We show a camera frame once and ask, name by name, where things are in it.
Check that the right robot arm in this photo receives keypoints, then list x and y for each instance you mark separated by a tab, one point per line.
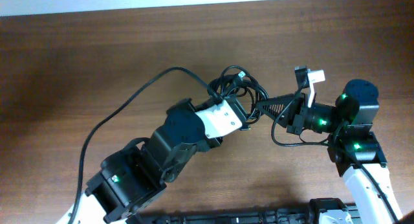
351	144

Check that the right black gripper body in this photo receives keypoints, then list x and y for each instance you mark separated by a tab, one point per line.
301	113

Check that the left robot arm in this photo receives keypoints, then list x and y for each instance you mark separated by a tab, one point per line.
132	178

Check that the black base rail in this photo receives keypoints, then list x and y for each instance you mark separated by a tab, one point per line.
319	210

